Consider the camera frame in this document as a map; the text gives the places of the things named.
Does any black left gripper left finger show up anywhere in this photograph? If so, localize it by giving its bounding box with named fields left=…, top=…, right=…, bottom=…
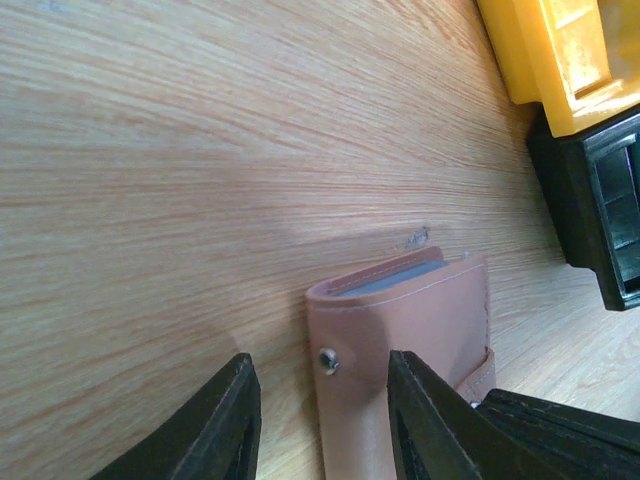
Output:
left=93, top=353, right=262, bottom=479

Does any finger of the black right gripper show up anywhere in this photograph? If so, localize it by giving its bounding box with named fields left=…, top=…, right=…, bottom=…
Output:
left=476, top=389, right=639, bottom=479

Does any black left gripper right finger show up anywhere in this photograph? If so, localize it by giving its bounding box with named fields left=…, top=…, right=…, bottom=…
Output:
left=387, top=350, right=566, bottom=479

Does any black bin with teal cards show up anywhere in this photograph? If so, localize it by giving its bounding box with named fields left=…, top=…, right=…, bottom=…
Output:
left=526, top=107, right=639, bottom=311

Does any yellow card bin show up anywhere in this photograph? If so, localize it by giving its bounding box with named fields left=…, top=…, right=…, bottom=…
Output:
left=478, top=0, right=639, bottom=137

